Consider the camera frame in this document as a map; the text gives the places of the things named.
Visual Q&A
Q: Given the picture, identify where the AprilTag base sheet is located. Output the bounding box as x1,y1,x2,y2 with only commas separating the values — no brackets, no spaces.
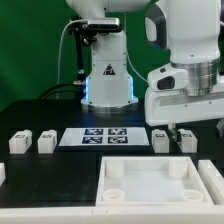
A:
59,127,149,146

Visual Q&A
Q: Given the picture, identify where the white square tabletop part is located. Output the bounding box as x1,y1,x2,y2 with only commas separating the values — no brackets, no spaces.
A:
96,156,214,207

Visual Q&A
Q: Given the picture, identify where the fixed camera on pole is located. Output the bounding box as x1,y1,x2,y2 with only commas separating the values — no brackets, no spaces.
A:
87,18,120,32

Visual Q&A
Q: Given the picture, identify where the white cable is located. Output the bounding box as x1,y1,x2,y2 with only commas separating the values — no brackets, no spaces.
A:
55,19,149,100

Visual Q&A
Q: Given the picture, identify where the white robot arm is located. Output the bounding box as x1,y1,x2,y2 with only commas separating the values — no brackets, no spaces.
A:
66,0,224,126

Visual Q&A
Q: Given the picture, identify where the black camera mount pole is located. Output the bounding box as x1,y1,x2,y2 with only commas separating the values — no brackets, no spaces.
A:
68,16,96,86

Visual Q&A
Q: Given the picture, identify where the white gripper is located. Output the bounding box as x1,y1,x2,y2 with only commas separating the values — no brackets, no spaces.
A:
145,61,224,142

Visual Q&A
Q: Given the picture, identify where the white L-shaped obstacle fence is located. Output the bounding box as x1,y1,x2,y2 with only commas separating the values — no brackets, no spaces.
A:
0,160,224,224

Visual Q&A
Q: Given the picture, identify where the black cable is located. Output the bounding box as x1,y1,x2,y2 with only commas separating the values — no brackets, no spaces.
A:
37,81,87,100

